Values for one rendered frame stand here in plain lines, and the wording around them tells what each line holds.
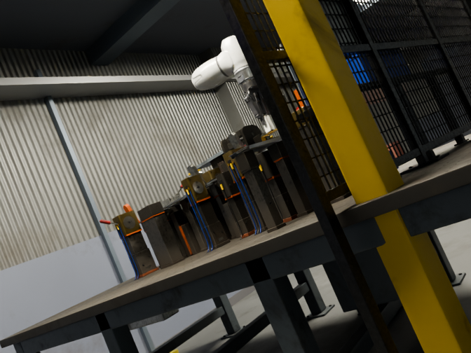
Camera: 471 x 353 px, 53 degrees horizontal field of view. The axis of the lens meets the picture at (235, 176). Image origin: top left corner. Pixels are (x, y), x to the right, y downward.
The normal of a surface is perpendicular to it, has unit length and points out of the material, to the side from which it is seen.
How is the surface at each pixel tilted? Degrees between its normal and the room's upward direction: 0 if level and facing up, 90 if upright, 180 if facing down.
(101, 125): 90
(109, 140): 90
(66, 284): 90
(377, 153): 90
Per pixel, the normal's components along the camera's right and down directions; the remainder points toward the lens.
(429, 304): -0.67, 0.23
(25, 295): 0.72, -0.36
